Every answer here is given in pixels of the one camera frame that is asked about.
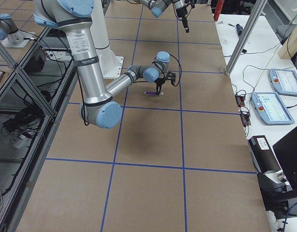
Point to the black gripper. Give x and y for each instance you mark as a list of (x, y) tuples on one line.
[(159, 84), (181, 12)]

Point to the purple marker pen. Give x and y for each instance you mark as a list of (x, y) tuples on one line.
[(153, 93)]

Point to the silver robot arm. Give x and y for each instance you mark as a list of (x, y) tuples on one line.
[(158, 7), (73, 17)]

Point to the red cylinder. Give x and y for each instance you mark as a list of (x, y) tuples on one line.
[(218, 9)]

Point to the small circuit board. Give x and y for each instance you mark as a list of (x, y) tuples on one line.
[(240, 100)]

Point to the near teach pendant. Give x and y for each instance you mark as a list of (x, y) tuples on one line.
[(271, 109)]

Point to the teach pendant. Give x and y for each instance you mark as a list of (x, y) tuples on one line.
[(271, 109), (284, 81)]

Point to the far teach pendant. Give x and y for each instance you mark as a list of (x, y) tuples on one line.
[(284, 81)]

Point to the black box with label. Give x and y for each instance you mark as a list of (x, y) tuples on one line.
[(262, 155)]

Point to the black monitor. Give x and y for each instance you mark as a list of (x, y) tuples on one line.
[(286, 152)]

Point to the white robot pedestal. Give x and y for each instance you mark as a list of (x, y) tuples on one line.
[(111, 65)]

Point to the aluminium frame post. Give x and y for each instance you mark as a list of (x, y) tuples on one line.
[(251, 22)]

